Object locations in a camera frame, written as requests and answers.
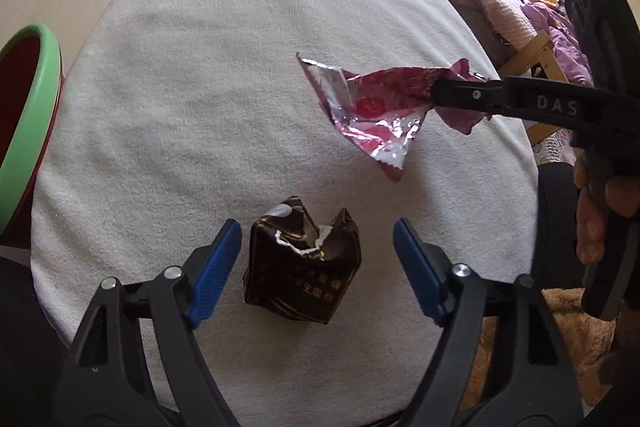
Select magenta foil wrapper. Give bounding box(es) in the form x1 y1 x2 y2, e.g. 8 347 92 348
297 56 487 182

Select dark brown snack wrapper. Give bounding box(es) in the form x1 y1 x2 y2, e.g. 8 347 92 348
243 196 361 324

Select green red trash bin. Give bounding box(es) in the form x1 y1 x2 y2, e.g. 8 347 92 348
1 24 64 247

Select person's right hand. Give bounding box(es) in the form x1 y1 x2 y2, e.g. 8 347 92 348
574 156 640 265

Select purple blanket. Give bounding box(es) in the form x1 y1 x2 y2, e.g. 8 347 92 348
521 0 594 87

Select floral chair cushion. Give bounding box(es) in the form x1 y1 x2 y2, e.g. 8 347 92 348
533 129 576 166

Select wooden chair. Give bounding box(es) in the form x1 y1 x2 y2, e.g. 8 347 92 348
499 31 567 146

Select white table cloth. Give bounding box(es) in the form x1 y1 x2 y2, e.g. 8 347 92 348
30 0 538 426

